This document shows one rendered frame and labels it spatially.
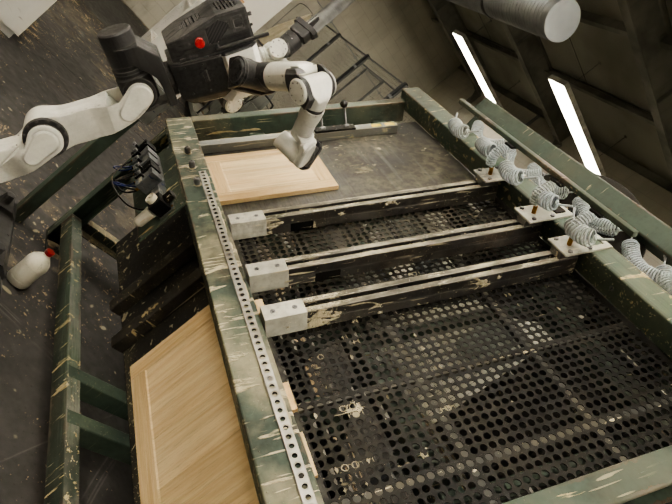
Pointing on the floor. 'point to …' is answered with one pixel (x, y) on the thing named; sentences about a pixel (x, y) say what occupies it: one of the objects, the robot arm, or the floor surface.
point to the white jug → (30, 269)
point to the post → (65, 173)
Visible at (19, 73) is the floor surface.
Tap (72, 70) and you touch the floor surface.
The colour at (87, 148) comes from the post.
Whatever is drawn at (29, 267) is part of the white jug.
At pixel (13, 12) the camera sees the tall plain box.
